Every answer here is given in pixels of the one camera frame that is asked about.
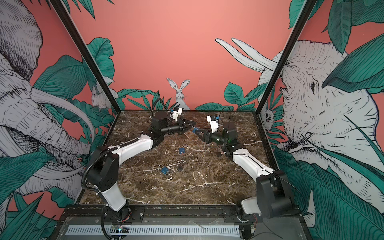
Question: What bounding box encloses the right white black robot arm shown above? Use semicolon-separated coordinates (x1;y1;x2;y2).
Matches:
193;122;296;219

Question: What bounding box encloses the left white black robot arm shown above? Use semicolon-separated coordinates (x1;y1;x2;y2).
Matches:
81;108;196;223

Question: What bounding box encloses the blue padlock front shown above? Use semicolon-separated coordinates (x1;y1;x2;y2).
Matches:
161;167;170;175

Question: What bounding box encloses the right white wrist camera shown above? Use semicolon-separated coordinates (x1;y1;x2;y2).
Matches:
207;115;219;133

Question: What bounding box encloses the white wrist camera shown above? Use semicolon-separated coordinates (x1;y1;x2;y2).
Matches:
207;115;219;133
172;107;183;122

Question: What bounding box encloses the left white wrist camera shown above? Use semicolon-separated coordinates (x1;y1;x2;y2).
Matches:
172;107;183;122

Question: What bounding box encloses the black front mounting rail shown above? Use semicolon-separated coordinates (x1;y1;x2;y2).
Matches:
58;204;289;224

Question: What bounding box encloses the white slotted cable duct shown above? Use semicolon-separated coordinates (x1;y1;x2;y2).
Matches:
65;225;240;237

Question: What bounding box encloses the right black frame post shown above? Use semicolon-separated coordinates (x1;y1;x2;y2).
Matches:
256;0;317;116

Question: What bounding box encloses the black frame post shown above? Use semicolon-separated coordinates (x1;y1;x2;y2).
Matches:
256;0;317;116
50;0;121;114

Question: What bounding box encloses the left black frame post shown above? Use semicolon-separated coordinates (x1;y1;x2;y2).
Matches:
50;0;121;114

